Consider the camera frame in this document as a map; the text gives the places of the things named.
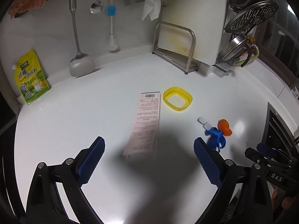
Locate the clear glass mug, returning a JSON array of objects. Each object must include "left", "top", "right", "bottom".
[{"left": 291, "top": 78, "right": 299, "bottom": 100}]

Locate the person's right hand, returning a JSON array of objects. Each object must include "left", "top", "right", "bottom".
[{"left": 271, "top": 187, "right": 298, "bottom": 218}]

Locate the steel cutting board rack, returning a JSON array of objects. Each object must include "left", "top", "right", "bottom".
[{"left": 152, "top": 21, "right": 201, "bottom": 75}]

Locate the yellow green seasoning pouch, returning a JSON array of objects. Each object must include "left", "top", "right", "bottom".
[{"left": 13, "top": 50, "right": 50, "bottom": 105}]

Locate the steel spatula with grey head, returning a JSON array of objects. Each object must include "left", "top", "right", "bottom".
[{"left": 69, "top": 0, "right": 95, "bottom": 77}]

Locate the steel pot lid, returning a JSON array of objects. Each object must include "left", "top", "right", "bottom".
[{"left": 217, "top": 34, "right": 249, "bottom": 61}]

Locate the white cutting board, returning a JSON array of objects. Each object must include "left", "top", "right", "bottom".
[{"left": 162, "top": 0, "right": 227, "bottom": 65}]

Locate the blue white bottle brush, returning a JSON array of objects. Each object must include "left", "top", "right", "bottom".
[{"left": 107, "top": 0, "right": 119, "bottom": 53}]

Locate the yellow gas hose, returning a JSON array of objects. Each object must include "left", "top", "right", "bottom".
[{"left": 236, "top": 35, "right": 260, "bottom": 68}]

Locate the blue ribbon strap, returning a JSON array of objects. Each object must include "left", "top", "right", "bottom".
[{"left": 204, "top": 126, "right": 227, "bottom": 152}]

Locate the dark window frame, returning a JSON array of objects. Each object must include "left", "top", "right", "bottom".
[{"left": 256, "top": 0, "right": 298, "bottom": 88}]

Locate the small steel ladle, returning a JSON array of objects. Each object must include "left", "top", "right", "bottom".
[{"left": 90, "top": 0, "right": 104, "bottom": 14}]

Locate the black kitchen sink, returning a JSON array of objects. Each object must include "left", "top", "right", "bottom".
[{"left": 261, "top": 103, "right": 298, "bottom": 158}]

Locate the yellow plastic ring lid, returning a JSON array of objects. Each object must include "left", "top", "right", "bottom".
[{"left": 163, "top": 86, "right": 193, "bottom": 112}]

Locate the pink paper receipt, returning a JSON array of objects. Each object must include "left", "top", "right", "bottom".
[{"left": 123, "top": 91, "right": 161, "bottom": 158}]

